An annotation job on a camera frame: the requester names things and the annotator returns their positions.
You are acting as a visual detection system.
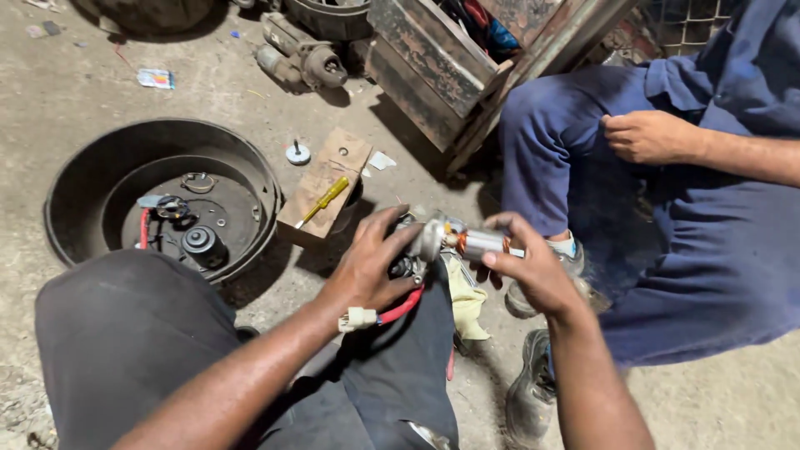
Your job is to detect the black round motor cap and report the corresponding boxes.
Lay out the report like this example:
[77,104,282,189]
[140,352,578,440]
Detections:
[180,225,230,270]

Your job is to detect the rusty metal box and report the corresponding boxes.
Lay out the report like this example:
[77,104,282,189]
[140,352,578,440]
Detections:
[364,0,640,174]

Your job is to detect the grey starter motor housing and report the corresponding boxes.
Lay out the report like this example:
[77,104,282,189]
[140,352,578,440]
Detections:
[386,211,450,287]

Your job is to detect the colourful paper wrapper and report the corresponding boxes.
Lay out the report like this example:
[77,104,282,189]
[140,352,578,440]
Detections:
[135,67,176,91]

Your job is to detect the black round drum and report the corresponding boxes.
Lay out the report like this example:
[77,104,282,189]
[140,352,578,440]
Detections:
[284,0,376,42]

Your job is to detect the white disc with pin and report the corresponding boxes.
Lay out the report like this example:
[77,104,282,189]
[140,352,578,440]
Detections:
[285,139,313,166]

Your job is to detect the person's right hand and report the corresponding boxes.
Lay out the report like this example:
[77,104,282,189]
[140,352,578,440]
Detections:
[470,211,590,321]

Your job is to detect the wooden block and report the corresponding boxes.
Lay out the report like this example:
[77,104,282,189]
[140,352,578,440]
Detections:
[276,127,375,248]

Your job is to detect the yellow handled screwdriver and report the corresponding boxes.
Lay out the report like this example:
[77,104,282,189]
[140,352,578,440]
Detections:
[294,175,351,230]

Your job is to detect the yellow rag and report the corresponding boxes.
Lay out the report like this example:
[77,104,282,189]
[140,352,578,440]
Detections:
[445,255,492,342]

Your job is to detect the dirty grey starter motor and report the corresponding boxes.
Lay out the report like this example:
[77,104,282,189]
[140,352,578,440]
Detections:
[254,11,350,92]

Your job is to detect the copper wound motor armature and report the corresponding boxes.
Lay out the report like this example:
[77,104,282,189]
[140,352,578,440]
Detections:
[442,219,527,263]

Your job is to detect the dark round tyre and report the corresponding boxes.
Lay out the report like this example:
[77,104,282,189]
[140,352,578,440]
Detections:
[69,0,217,36]

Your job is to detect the person's black trousers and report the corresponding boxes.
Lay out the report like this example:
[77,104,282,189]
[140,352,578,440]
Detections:
[34,249,461,450]

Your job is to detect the black round plastic tub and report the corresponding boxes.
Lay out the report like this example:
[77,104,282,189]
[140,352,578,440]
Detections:
[44,117,284,286]

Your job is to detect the wire mesh fence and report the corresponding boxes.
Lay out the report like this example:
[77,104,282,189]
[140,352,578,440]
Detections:
[642,0,746,58]

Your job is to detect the thin metal wire ring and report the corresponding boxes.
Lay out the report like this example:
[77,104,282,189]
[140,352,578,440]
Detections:
[180,172,217,195]

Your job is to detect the grey worn shoe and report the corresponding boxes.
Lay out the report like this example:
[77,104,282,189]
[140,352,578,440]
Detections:
[504,230,612,320]

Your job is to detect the red cable with white connector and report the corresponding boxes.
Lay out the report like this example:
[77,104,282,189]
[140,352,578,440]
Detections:
[337,282,428,334]

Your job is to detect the black worn shoe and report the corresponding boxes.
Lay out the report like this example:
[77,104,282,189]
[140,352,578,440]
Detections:
[505,329,558,448]

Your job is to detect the person's left hand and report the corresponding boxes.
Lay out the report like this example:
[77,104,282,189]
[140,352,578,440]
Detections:
[314,204,429,321]

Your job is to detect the black brush holder ring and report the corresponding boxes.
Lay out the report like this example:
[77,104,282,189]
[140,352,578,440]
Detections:
[154,194,191,221]

